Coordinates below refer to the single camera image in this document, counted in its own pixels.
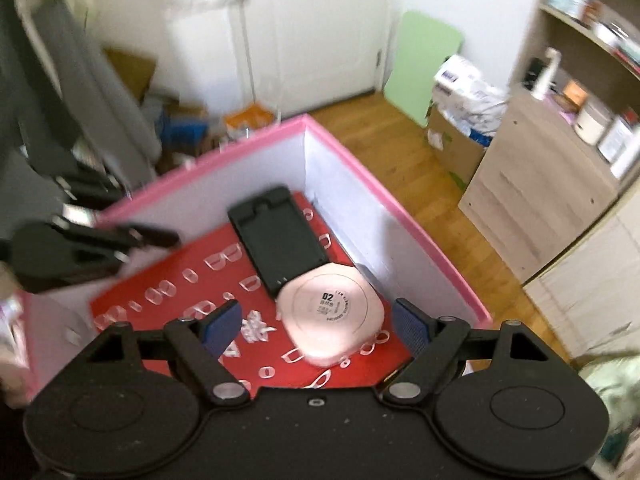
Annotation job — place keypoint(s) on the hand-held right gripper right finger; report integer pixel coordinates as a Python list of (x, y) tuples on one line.
[(407, 327)]

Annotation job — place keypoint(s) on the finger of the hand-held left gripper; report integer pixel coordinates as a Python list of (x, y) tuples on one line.
[(150, 236)]

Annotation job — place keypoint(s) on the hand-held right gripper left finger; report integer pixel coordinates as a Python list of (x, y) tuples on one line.
[(222, 325)]

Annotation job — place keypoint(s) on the pink round compact case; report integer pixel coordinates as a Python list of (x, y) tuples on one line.
[(325, 320)]

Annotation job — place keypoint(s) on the pink storage box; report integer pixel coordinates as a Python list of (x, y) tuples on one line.
[(350, 185)]

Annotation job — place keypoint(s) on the grey hanging clothing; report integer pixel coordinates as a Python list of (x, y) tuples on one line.
[(75, 90)]

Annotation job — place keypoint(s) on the open brown cardboard box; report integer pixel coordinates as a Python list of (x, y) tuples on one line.
[(130, 72)]

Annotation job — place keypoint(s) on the light wooden cabinet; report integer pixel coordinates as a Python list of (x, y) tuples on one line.
[(530, 185)]

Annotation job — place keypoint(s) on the white drawer unit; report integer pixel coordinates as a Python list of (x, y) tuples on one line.
[(590, 280)]

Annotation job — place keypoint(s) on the pale green cloth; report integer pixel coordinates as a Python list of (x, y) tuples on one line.
[(617, 395)]

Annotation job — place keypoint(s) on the white door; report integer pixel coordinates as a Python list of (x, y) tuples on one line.
[(320, 35)]

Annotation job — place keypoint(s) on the green board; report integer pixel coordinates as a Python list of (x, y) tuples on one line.
[(420, 60)]

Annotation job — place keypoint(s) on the white round jar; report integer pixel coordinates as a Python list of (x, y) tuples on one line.
[(592, 122)]

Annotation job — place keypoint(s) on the small white box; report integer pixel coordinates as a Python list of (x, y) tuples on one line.
[(616, 139)]

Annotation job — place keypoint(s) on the white spray bottle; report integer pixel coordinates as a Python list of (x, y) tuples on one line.
[(545, 80)]

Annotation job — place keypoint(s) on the small orange box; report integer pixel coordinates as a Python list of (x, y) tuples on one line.
[(575, 94)]

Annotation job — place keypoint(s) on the wooden wall shelf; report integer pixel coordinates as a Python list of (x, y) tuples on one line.
[(575, 25)]

